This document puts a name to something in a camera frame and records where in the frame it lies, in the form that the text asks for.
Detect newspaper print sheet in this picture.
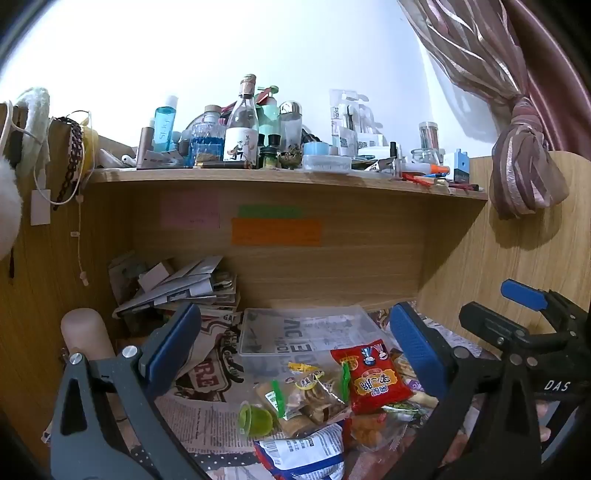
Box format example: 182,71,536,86
44,305,502,480

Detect beige cylinder bottle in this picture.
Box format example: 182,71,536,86
61,308,116,361

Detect white fluffy toy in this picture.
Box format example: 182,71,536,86
0,154,22,260

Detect white hanging cable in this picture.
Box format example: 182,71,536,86
68,194,92,283

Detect person's right hand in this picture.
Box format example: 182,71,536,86
536,401,553,442

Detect green sticky note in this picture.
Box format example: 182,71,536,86
238,205,303,219

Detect white packaging cards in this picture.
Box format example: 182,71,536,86
329,89,385,149

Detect white fluffy headband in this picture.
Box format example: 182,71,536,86
15,86,52,168

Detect orange snack packet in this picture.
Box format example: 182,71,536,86
348,411,408,452

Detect tall blue liquid bottle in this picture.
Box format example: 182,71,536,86
154,95,180,153

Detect pink striped curtain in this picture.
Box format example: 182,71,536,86
397,0,591,220

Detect short glass cup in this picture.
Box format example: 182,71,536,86
410,148,445,169

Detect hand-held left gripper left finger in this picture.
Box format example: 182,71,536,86
50,302,213,480

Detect pale wafer snack packet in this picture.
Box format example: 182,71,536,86
398,353,439,409

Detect red pens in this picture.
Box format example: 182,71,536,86
401,171,450,186

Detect mint green pump bottle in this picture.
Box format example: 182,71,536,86
256,84,281,139

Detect tall clear jar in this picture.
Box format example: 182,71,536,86
419,121,439,151

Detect green jelly cup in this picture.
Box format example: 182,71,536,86
237,401,276,437

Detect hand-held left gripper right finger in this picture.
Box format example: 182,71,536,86
379,302,541,480

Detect clear bottle silver cap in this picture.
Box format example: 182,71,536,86
278,100,304,148

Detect brown dried flower ball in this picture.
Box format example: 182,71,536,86
278,145,304,169

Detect clear plastic container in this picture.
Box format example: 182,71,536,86
239,305,393,377

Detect blue white small box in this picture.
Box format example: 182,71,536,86
453,148,471,184

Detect green print snack packet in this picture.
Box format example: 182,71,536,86
381,401,424,419

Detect orange sticky note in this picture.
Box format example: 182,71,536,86
231,218,322,247

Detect white charger adapter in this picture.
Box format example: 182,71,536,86
30,189,51,226

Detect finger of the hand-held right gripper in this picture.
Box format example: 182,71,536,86
458,301,541,349
501,279,550,311

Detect pink sticky note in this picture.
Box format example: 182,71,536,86
160,191,219,229

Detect stack of papers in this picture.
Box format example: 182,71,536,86
108,251,241,324

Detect round blue liquid bottle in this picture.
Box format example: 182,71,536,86
191,105,227,167

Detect white blue snack bag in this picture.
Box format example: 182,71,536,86
253,419,348,480

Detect clear glass bottle cartoon label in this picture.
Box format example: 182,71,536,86
224,74,260,169

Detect yellow pouch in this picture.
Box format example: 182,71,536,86
82,124,100,172

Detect red snack packet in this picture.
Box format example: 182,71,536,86
330,339,414,414

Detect clear cracker packet yellow label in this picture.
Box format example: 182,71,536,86
286,361,352,426

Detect small dark bottles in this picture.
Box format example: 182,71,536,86
257,133,283,169

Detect clear plastic swab box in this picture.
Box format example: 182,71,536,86
302,154,353,174

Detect wooden shelf unit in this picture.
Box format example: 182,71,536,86
0,104,591,480

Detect brown braided band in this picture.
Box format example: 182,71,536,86
50,115,86,211

